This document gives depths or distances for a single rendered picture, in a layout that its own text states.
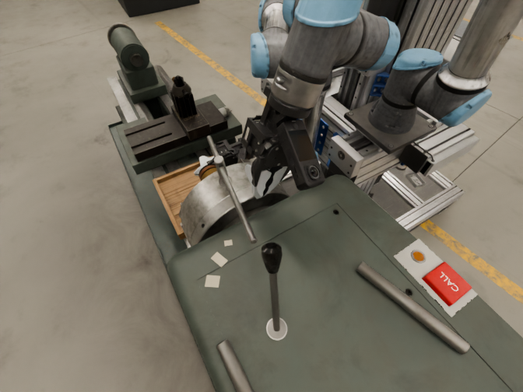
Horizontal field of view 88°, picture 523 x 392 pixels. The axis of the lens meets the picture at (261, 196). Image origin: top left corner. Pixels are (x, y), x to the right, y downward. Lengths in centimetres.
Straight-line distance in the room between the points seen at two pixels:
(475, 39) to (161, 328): 186
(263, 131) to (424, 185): 194
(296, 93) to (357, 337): 41
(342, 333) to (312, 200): 28
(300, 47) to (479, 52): 50
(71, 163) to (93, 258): 104
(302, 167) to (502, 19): 52
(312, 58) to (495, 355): 55
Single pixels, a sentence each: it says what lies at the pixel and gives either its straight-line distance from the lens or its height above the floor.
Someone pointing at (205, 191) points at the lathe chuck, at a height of 122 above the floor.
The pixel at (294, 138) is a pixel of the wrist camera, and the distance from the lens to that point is 44.
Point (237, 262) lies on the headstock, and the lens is 55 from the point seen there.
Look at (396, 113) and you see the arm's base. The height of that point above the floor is 123.
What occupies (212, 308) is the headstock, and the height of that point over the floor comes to 126.
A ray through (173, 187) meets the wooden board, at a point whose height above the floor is 89.
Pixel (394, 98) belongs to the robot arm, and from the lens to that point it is 97.
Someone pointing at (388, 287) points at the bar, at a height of 128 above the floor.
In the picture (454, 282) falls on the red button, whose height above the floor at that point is 127.
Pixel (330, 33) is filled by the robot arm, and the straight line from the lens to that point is 40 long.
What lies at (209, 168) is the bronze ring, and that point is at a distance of 89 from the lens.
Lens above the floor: 176
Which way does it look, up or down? 54 degrees down
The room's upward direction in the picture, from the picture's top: straight up
